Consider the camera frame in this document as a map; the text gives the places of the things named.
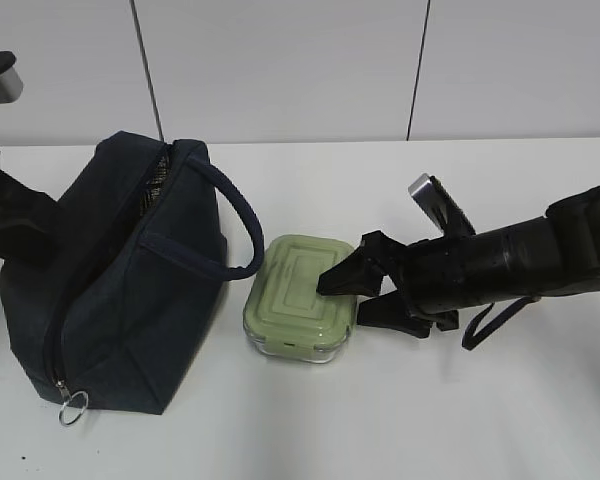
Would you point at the navy blue lunch bag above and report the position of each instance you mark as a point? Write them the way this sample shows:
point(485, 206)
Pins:
point(150, 233)

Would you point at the green lidded glass container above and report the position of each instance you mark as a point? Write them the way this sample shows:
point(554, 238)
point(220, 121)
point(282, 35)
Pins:
point(284, 315)

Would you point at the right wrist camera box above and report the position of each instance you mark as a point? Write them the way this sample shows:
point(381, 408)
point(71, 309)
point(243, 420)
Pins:
point(433, 199)

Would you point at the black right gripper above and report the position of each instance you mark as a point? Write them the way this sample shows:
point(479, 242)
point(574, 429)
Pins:
point(430, 284)

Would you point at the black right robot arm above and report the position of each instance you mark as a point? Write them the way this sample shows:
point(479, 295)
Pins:
point(554, 255)

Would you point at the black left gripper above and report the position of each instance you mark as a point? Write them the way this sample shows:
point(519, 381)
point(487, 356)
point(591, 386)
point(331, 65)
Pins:
point(28, 223)

